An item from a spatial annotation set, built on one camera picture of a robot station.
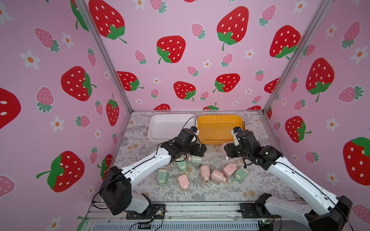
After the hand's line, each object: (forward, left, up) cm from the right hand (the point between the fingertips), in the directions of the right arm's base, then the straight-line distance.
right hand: (233, 144), depth 77 cm
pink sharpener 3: (-14, +8, -12) cm, 20 cm away
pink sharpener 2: (-13, +15, -13) cm, 23 cm away
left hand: (0, +18, -3) cm, 18 cm away
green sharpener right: (-12, -5, -13) cm, 19 cm away
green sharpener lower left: (-16, +39, -13) cm, 44 cm away
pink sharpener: (-18, +26, -14) cm, 35 cm away
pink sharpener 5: (-4, +6, -1) cm, 7 cm away
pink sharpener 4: (-9, 0, -14) cm, 17 cm away
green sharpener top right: (-5, +20, -12) cm, 24 cm away
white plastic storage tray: (+26, +45, -21) cm, 56 cm away
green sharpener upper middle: (-8, +28, -13) cm, 32 cm away
